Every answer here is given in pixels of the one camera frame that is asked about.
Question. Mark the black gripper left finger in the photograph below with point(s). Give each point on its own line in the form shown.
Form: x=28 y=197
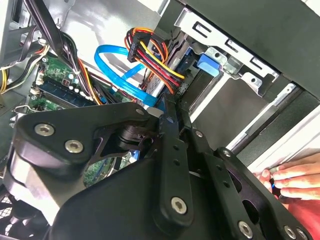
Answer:
x=75 y=120

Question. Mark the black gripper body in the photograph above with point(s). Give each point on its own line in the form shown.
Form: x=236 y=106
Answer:
x=112 y=212

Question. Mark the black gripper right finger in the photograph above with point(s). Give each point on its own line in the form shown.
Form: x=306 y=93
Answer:
x=225 y=175

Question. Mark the hard disk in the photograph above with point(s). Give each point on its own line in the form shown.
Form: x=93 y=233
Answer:
x=208 y=65

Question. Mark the person's left hand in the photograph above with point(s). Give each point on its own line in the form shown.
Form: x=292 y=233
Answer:
x=265 y=178

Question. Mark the person's right hand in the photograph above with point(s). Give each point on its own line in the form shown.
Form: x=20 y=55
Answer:
x=300 y=177

